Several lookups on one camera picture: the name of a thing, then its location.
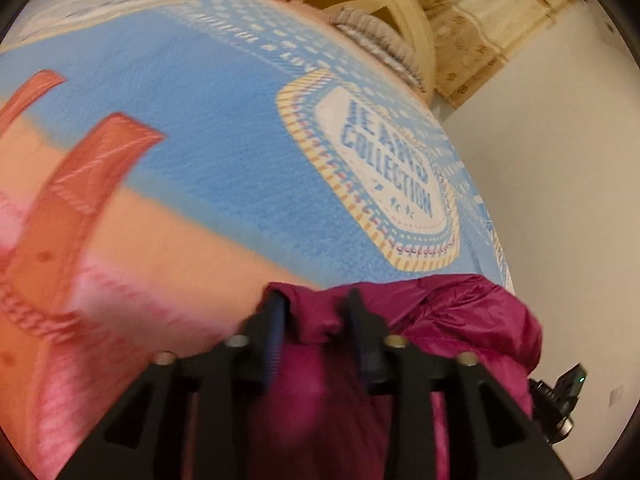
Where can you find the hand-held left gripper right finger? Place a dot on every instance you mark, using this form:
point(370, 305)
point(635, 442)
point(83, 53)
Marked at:
point(369, 357)

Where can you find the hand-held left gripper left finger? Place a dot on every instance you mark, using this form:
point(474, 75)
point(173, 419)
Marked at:
point(272, 342)

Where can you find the magenta puffer jacket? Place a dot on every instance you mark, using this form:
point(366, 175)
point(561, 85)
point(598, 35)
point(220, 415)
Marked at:
point(450, 330)

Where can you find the printed pink blue bedsheet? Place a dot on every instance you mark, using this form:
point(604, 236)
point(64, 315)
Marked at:
point(225, 160)

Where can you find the striped pillow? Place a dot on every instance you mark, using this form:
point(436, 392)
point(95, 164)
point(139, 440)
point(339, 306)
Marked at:
point(380, 40)

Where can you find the beige patterned curtain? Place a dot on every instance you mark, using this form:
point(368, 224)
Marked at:
point(490, 30)

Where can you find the cream wooden headboard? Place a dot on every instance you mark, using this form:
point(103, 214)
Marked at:
point(400, 5)

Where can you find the white wall outlet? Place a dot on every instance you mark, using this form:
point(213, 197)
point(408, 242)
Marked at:
point(616, 396)

